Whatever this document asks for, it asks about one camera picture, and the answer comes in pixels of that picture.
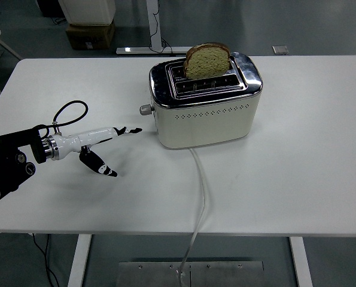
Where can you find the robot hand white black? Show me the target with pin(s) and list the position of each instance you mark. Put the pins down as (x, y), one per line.
(85, 138)

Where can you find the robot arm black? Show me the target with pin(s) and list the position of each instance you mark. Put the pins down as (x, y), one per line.
(4, 167)

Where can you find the grey toaster lever knob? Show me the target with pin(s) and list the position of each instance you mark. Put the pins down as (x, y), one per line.
(144, 109)

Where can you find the cream and chrome toaster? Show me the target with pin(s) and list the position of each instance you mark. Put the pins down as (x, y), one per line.
(207, 125)

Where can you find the brown cardboard box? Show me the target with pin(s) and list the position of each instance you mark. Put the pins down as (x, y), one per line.
(89, 36)

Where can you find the white table leg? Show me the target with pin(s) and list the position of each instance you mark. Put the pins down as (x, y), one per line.
(300, 263)
(79, 260)

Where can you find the white cabinet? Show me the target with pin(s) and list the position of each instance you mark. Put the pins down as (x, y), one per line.
(88, 10)

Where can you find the black box on floor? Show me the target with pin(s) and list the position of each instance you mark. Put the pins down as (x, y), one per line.
(50, 7)

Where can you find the white desk leg with foot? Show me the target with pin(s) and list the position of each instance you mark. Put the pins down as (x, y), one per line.
(153, 18)

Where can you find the brown bread slice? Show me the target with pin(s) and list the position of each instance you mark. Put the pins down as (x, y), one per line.
(207, 64)

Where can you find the grey metal plate with screws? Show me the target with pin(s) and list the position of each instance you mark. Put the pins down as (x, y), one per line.
(225, 275)

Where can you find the grey floor socket plate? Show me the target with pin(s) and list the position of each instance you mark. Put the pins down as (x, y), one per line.
(280, 50)

